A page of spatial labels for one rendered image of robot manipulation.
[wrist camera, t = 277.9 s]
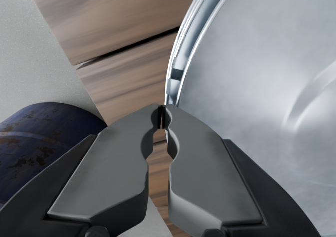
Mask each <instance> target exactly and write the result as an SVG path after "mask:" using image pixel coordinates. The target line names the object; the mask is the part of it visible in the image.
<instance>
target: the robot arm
mask: <svg viewBox="0 0 336 237"><path fill-rule="evenodd" d="M161 121H162V129H163V130H165V131H166V132H167V133H168V146H167V152H168V154H169V155H170V156H171V158H172V159H173V162H172V163H171V164H170V166H169V180H168V216H169V219H170V221H171V222H172V223H173V224H174V225H175V226H177V227H178V228H180V229H181V230H183V231H185V232H186V233H188V234H189V235H191V236H192V237H322V236H321V235H320V233H319V232H318V230H317V229H316V227H315V226H314V225H313V223H312V222H311V220H310V219H309V218H308V216H307V215H306V214H305V212H304V211H303V210H302V209H301V207H300V206H299V205H298V204H297V203H296V202H295V200H294V199H293V198H292V197H291V196H290V195H289V194H288V193H287V192H286V191H285V190H284V189H283V188H282V187H281V186H280V185H279V184H278V183H277V182H276V181H275V180H274V179H273V178H272V177H271V176H270V175H269V174H267V173H266V172H265V171H264V170H263V169H262V168H261V167H260V166H259V165H258V164H257V163H255V162H254V161H253V160H252V159H251V158H250V157H249V156H248V155H247V154H246V153H244V152H243V151H242V150H241V149H240V148H239V147H238V146H237V145H236V144H235V143H233V142H232V141H231V140H230V139H222V138H221V137H220V136H219V135H218V134H217V133H216V132H215V131H214V130H213V129H211V128H210V127H209V126H208V125H206V124H205V123H203V122H202V121H200V120H199V119H197V118H195V117H194V116H192V115H190V114H188V113H187V112H185V111H183V110H181V109H180V108H178V107H176V106H175V105H173V104H167V105H159V104H157V103H152V104H150V105H148V106H146V107H144V108H141V109H139V110H137V111H135V112H133V113H131V114H129V115H127V116H125V117H123V118H121V119H119V120H117V121H116V122H114V123H112V124H111V125H109V126H108V127H107V128H105V129H104V130H103V131H102V132H100V133H99V134H98V135H91V134H90V135H89V136H88V137H86V138H85V139H84V140H82V141H81V142H80V143H78V144H77V145H76V146H75V147H73V148H72V149H71V150H69V151H68V152H67V153H65V154H64V155H63V156H61V157H60V158H59V159H57V160H56V161H55V162H53V163H52V164H51V165H50V166H48V167H47V168H46V169H44V170H43V171H42V172H40V173H39V174H38V175H36V176H35V177H34V178H33V179H32V180H30V181H29V182H28V183H27V184H26V185H25V186H23V187H22V188H21V189H20V190H19V191H18V192H17V193H16V194H15V195H14V196H13V197H12V198H11V199H10V200H9V201H8V202H7V203H6V204H5V205H4V206H3V207H2V208H1V209H0V237H118V236H119V235H121V234H123V233H124V232H126V231H128V230H130V229H132V228H133V227H135V226H137V225H139V224H140V223H141V222H142V221H143V220H144V219H145V217H146V214H147V207H148V199H149V164H148V162H147V161H146V160H147V158H148V157H149V156H150V155H151V154H152V153H153V151H154V133H155V132H156V131H157V130H158V129H161Z"/></svg>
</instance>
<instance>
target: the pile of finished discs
mask: <svg viewBox="0 0 336 237"><path fill-rule="evenodd" d="M220 1H221V0H193V2H192V4H191V5H190V7H189V9H188V11H187V13H186V15H185V17H184V20H183V22H182V24H181V26H180V29H179V31H178V34H177V37H176V40H175V42H174V45H173V49H172V52H171V56H170V60H169V65H168V70H167V77H166V87H165V105H167V104H172V105H174V106H176V102H177V96H178V92H179V88H180V84H181V80H182V77H183V74H184V71H185V68H186V65H187V62H188V60H189V57H190V55H191V53H192V50H193V48H194V46H195V44H196V42H197V40H198V38H199V36H200V34H201V32H202V30H203V28H204V26H205V25H206V23H207V21H208V19H209V18H210V16H211V14H212V13H213V11H214V10H215V8H216V6H217V5H218V3H219V2H220Z"/></svg>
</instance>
